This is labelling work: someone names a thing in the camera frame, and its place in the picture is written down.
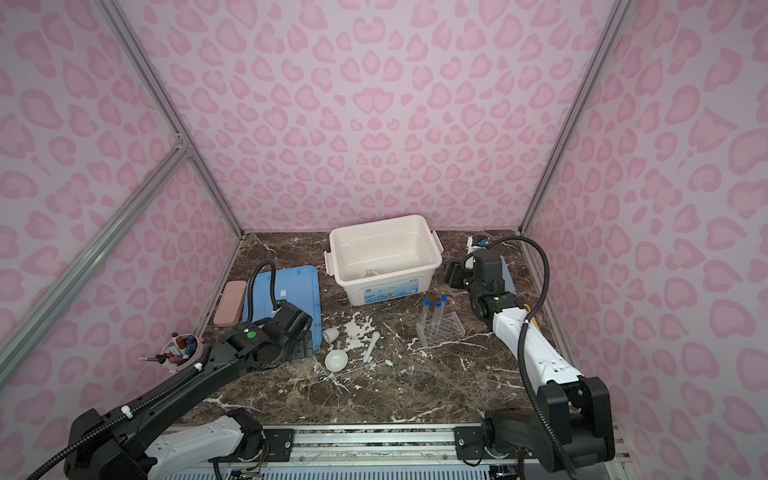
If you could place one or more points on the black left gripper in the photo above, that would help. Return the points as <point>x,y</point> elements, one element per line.
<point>305,347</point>

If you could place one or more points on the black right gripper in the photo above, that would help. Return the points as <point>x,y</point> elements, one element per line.
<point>456,269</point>

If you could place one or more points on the blue capped test tube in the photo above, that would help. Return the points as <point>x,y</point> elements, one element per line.
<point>444,300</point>
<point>424,316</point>
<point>436,318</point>

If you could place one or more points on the small white funnel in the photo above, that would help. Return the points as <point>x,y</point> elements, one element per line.
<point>330,335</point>

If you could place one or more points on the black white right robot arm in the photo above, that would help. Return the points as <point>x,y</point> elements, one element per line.
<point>570,425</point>

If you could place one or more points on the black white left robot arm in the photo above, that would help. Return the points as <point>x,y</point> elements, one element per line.
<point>128,442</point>

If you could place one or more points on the pink pencil case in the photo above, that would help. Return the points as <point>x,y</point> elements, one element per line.
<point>229,310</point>

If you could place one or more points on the blue plastic bin lid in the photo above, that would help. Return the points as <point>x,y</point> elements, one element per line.
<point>298,286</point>

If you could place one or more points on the yellow calculator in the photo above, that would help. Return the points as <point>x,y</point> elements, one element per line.
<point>533,320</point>

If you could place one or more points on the clear test tube rack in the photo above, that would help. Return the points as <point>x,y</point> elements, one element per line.
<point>451,329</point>

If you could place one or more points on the white ceramic mortar bowl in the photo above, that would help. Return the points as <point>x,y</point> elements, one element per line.
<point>336,360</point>

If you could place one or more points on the pink pen holder cup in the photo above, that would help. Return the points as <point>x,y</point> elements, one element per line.
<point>179,351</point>

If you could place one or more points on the white plastic storage bin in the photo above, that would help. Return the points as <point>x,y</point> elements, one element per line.
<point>404,250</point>

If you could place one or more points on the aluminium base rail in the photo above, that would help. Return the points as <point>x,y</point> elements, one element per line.
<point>363,451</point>

